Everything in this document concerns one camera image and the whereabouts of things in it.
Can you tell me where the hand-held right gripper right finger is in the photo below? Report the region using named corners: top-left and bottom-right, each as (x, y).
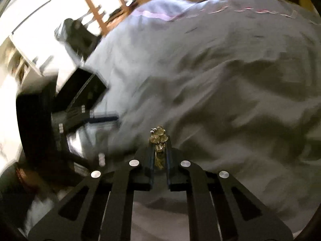
top-left (165, 137), bottom-right (294, 241)

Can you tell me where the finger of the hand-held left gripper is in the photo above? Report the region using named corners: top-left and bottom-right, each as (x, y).
top-left (51, 103), bottom-right (120, 134)
top-left (59, 134), bottom-right (107, 174)

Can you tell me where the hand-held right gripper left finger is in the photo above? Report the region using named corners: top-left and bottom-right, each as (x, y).
top-left (27, 141), bottom-right (154, 241)

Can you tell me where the gold charm bracelet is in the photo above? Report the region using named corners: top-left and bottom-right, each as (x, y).
top-left (149, 125), bottom-right (169, 170)

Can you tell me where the black cardboard box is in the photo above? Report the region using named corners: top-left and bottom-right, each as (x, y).
top-left (56, 67), bottom-right (109, 112)

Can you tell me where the black office chair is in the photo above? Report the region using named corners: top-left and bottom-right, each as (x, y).
top-left (55, 17), bottom-right (102, 62)

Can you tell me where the grey blue duvet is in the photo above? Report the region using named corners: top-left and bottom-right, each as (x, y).
top-left (84, 0), bottom-right (321, 234)

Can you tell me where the wooden ladder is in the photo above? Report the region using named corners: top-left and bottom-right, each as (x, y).
top-left (73, 0), bottom-right (141, 37)

